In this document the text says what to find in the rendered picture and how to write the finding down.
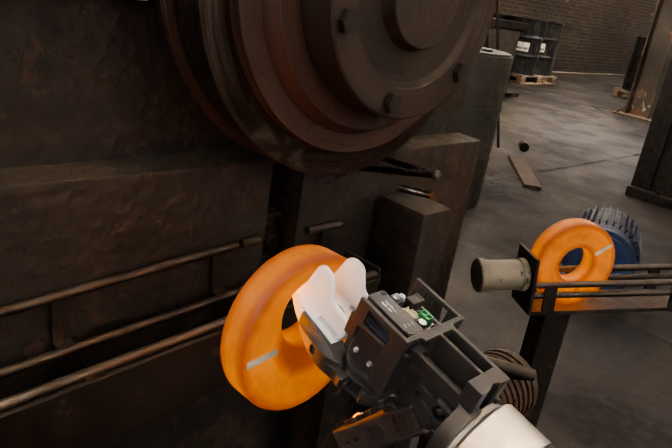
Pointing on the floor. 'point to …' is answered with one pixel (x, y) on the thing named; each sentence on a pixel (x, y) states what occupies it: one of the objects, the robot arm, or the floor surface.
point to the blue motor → (620, 224)
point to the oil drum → (484, 109)
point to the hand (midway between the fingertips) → (301, 285)
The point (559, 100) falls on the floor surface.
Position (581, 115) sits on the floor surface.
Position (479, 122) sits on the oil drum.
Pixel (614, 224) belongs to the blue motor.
